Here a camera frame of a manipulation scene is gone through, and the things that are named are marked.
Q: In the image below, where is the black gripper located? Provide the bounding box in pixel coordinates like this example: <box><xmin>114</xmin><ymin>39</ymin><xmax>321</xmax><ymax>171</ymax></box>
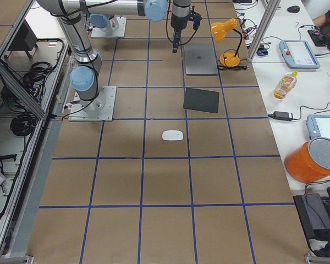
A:
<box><xmin>170</xmin><ymin>16</ymin><xmax>188</xmax><ymax>53</ymax></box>

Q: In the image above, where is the white computer mouse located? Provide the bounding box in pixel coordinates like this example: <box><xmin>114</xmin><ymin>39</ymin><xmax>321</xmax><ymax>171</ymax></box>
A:
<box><xmin>162</xmin><ymin>130</ymin><xmax>184</xmax><ymax>141</ymax></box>

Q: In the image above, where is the black mousepad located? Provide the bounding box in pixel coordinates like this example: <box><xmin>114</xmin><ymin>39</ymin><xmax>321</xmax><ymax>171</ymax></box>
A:
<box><xmin>183</xmin><ymin>88</ymin><xmax>219</xmax><ymax>113</ymax></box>

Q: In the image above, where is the silver closed laptop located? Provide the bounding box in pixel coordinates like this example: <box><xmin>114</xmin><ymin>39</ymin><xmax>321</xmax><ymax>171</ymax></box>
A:
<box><xmin>184</xmin><ymin>43</ymin><xmax>218</xmax><ymax>76</ymax></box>

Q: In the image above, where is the orange desk lamp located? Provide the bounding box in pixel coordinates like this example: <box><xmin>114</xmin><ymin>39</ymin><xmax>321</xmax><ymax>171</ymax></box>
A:
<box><xmin>210</xmin><ymin>18</ymin><xmax>243</xmax><ymax>69</ymax></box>

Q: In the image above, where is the orange juice bottle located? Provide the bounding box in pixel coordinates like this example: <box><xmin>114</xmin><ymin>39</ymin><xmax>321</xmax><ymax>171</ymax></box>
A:
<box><xmin>273</xmin><ymin>70</ymin><xmax>299</xmax><ymax>100</ymax></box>

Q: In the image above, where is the blue teach pendant far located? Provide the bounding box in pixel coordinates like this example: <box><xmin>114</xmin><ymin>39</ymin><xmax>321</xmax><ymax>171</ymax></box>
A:
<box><xmin>279</xmin><ymin>40</ymin><xmax>320</xmax><ymax>69</ymax></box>

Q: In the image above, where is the blue teach pendant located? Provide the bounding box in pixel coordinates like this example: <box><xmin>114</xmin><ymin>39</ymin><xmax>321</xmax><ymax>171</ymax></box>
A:
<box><xmin>279</xmin><ymin>40</ymin><xmax>320</xmax><ymax>69</ymax></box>
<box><xmin>306</xmin><ymin>114</ymin><xmax>330</xmax><ymax>139</ymax></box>

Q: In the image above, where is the black power adapter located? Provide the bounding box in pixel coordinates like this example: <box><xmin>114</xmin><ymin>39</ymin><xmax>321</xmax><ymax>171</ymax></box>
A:
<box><xmin>272</xmin><ymin>111</ymin><xmax>294</xmax><ymax>121</ymax></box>

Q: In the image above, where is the blue teach pendant near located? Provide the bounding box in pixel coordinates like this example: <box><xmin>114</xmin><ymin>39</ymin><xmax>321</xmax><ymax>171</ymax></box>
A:
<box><xmin>306</xmin><ymin>114</ymin><xmax>330</xmax><ymax>139</ymax></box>

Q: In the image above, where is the orange cylindrical container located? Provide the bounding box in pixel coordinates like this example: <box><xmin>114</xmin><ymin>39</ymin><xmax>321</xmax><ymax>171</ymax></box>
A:
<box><xmin>284</xmin><ymin>137</ymin><xmax>330</xmax><ymax>183</ymax></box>

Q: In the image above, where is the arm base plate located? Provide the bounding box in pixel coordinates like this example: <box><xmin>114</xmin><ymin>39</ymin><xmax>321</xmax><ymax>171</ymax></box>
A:
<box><xmin>90</xmin><ymin>14</ymin><xmax>127</xmax><ymax>39</ymax></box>
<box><xmin>68</xmin><ymin>86</ymin><xmax>117</xmax><ymax>122</ymax></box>

